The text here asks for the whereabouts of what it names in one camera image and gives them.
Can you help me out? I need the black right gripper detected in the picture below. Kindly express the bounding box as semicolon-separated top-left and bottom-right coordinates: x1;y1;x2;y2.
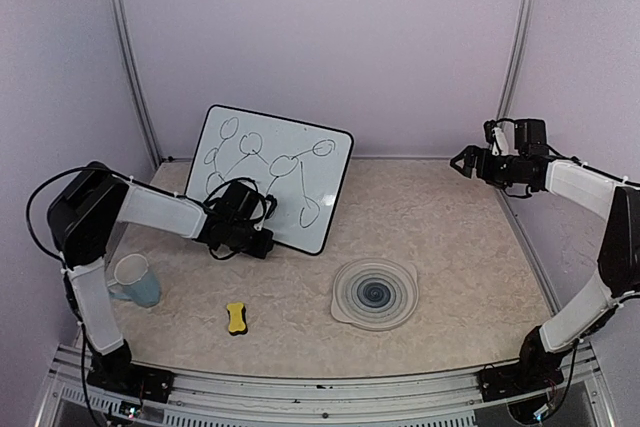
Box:
452;144;530;188

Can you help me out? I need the yellow bone-shaped eraser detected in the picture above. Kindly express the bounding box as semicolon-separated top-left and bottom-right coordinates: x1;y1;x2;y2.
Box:
226;302;248;336

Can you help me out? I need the white whiteboard black frame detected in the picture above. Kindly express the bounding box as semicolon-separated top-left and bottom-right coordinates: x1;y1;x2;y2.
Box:
185;105;354;256

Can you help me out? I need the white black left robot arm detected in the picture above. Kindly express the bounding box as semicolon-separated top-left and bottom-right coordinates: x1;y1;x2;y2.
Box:
46;162;277;392

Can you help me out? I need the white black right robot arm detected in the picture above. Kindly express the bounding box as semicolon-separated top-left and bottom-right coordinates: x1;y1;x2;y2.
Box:
450;146;639;399

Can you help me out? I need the light blue mug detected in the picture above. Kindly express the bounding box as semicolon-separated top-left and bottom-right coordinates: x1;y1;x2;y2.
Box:
107;253;161;308

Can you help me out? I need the grey spiral pattern plate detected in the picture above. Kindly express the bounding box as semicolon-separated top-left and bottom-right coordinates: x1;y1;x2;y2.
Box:
330;258;419;332

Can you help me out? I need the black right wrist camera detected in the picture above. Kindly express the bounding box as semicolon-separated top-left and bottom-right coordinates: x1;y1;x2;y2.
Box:
514;119;549;156

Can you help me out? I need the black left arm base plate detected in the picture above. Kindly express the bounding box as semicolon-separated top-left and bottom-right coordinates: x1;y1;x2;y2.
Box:
87;364;175;404

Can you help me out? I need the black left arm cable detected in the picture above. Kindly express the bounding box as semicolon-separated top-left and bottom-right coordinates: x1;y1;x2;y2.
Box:
26;167;89;261

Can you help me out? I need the right aluminium frame post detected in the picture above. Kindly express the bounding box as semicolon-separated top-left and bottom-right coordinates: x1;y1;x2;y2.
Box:
496;0;535;119

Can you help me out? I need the aluminium frame post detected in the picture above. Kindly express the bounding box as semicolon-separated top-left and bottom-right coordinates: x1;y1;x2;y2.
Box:
496;0;535;119
109;0;163;169

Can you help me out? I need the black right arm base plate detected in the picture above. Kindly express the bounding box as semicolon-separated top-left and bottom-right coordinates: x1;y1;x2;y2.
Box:
477;362;564;402

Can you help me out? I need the front aluminium rail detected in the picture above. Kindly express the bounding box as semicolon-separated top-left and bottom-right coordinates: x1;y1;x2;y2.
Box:
31;344;618;426

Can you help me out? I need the left aluminium frame post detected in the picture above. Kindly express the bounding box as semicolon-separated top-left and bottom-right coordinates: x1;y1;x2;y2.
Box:
109;0;163;169

